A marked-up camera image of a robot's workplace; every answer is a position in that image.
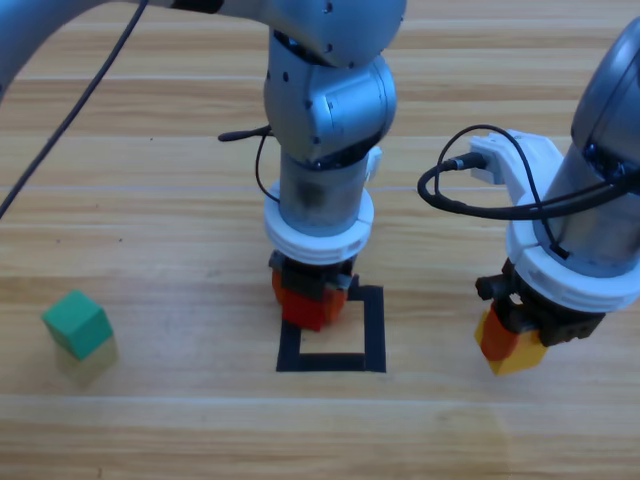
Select short black wrist cable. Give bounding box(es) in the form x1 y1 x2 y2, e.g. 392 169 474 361
218 124 281 201

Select yellow wooden cube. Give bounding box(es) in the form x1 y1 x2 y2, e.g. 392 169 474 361
473 309 549 377

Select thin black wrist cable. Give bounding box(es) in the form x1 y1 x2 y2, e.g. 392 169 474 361
436 123 571 260

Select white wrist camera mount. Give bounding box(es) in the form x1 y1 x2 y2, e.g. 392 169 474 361
468 127 569 207
366 146 385 182

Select black tape square outline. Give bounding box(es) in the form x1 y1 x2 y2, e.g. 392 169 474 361
275 284 387 375

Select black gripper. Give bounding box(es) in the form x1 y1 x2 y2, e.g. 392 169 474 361
474 257 604 362
268 251 362 322

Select green wooden cube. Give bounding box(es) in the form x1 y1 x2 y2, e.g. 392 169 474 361
41 289 114 361

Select red wooden cube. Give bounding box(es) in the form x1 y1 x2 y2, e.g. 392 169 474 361
281 291 327 333

